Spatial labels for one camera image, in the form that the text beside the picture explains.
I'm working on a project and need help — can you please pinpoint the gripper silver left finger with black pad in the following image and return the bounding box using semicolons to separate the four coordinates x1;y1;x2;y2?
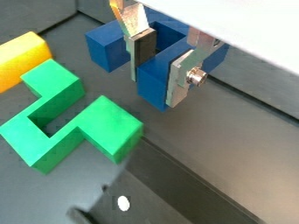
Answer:
110;0;157;81

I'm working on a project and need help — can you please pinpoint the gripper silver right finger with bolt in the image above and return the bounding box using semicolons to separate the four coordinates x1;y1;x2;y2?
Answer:
166;27;225;108

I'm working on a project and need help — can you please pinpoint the blue U-shaped block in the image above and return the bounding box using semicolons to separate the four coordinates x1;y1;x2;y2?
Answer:
86;7;230;111

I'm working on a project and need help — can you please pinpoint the green stepped block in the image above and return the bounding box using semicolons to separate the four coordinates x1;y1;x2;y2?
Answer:
0;59;145;173

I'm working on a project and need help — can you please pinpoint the yellow long bar block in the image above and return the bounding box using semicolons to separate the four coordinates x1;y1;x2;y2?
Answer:
0;31;52;93

